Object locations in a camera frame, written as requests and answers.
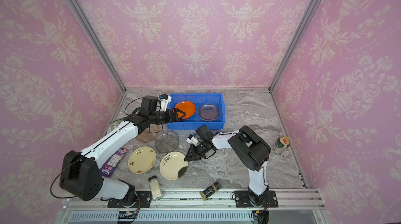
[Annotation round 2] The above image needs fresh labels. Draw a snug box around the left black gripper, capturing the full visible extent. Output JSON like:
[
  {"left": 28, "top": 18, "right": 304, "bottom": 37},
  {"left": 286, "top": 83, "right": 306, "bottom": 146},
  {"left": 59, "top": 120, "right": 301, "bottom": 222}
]
[{"left": 149, "top": 107, "right": 187, "bottom": 125}]

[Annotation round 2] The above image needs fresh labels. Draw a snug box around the orange plate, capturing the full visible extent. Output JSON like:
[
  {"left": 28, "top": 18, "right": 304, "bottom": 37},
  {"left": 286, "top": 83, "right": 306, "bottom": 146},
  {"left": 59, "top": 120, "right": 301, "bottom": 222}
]
[{"left": 174, "top": 101, "right": 196, "bottom": 120}]

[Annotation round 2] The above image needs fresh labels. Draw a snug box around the cream plate black patch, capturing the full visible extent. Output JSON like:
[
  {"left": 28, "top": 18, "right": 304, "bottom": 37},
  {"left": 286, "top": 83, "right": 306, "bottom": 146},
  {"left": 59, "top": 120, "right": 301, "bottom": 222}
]
[{"left": 159, "top": 151, "right": 188, "bottom": 181}]

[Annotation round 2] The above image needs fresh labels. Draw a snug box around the pinkish translucent plate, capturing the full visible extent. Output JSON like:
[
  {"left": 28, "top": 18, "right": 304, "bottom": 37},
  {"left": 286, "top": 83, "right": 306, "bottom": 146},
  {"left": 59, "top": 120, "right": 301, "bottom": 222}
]
[{"left": 198, "top": 103, "right": 220, "bottom": 121}]

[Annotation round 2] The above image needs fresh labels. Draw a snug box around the grey translucent plate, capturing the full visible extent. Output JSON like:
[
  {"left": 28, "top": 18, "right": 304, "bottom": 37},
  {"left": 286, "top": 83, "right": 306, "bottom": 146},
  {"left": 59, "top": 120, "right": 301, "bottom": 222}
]
[{"left": 155, "top": 130, "right": 180, "bottom": 154}]

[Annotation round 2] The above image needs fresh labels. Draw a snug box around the brown translucent plate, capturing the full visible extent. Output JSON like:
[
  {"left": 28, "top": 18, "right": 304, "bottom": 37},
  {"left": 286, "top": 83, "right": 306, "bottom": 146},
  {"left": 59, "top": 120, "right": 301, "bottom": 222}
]
[{"left": 135, "top": 124, "right": 160, "bottom": 143}]

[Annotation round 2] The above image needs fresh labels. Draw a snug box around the cream flower plate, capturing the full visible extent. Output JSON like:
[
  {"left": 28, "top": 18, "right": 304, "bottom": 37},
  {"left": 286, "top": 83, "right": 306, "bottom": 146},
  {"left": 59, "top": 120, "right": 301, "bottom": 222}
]
[{"left": 128, "top": 146, "right": 157, "bottom": 174}]

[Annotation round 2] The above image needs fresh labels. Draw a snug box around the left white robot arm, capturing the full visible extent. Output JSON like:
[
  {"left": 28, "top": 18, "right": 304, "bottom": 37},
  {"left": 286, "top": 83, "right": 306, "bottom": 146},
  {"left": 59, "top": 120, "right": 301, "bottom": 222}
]
[{"left": 57, "top": 94, "right": 186, "bottom": 207}]

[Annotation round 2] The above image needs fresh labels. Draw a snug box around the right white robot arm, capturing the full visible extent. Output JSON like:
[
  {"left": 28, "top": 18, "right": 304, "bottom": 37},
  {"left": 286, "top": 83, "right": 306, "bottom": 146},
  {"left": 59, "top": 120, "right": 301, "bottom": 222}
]
[{"left": 184, "top": 124, "right": 271, "bottom": 207}]

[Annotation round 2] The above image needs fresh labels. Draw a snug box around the blue plastic bin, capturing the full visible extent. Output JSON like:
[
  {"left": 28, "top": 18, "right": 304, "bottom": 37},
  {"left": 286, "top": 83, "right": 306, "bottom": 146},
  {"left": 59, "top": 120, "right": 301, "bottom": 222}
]
[{"left": 167, "top": 93, "right": 226, "bottom": 130}]

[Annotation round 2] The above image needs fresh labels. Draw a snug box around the dark spice jar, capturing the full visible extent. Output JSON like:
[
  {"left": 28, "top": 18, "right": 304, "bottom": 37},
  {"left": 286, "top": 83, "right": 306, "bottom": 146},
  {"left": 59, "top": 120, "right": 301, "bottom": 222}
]
[{"left": 200, "top": 181, "right": 221, "bottom": 201}]

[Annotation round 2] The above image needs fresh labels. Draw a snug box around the white spice jar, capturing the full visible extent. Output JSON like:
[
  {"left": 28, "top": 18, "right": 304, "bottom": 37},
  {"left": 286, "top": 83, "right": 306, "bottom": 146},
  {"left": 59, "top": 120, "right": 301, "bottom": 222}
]
[{"left": 148, "top": 176, "right": 164, "bottom": 201}]

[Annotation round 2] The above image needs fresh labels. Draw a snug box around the green snack bag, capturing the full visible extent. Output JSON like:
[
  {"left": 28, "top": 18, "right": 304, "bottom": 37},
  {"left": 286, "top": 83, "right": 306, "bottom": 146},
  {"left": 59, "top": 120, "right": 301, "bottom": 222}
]
[{"left": 106, "top": 118, "right": 124, "bottom": 134}]

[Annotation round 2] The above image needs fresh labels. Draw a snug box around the purple snack bag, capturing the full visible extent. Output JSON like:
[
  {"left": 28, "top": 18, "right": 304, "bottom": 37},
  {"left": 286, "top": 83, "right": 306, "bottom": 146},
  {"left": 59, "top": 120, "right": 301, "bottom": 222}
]
[{"left": 99, "top": 148, "right": 127, "bottom": 178}]

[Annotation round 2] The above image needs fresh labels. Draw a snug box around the green drink can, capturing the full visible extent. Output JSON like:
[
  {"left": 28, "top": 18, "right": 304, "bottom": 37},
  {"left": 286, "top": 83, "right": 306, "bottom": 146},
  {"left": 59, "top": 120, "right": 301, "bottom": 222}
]
[{"left": 274, "top": 136, "right": 291, "bottom": 154}]

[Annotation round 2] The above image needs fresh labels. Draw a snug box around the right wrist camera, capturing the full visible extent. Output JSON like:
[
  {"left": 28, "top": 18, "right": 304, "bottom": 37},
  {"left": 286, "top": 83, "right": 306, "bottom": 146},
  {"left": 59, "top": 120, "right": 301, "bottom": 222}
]
[{"left": 187, "top": 134, "right": 200, "bottom": 146}]

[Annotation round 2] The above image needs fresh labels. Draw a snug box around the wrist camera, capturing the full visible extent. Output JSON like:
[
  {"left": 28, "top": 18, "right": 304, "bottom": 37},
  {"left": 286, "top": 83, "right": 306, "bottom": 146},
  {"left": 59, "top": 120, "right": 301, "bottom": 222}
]
[
  {"left": 158, "top": 93, "right": 172, "bottom": 112},
  {"left": 187, "top": 134, "right": 200, "bottom": 146}
]

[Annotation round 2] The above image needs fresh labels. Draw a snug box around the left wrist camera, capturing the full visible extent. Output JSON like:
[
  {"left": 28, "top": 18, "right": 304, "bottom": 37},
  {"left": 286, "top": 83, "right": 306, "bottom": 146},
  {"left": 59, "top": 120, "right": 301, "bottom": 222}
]
[{"left": 158, "top": 93, "right": 172, "bottom": 112}]

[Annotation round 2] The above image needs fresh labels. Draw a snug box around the aluminium frame rail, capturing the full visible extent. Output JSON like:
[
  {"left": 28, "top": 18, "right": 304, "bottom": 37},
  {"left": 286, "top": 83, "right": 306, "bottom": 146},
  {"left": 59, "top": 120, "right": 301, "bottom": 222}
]
[{"left": 56, "top": 188, "right": 330, "bottom": 224}]

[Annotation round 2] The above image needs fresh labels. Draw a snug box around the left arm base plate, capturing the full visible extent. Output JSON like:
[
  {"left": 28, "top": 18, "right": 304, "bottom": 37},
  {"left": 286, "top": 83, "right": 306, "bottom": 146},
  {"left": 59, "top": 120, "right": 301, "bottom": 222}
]
[{"left": 107, "top": 191, "right": 152, "bottom": 208}]

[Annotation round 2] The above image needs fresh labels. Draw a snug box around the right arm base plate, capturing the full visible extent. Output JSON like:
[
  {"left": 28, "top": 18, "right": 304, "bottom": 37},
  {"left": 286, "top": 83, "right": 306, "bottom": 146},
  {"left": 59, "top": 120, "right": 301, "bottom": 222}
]
[{"left": 232, "top": 190, "right": 279, "bottom": 208}]

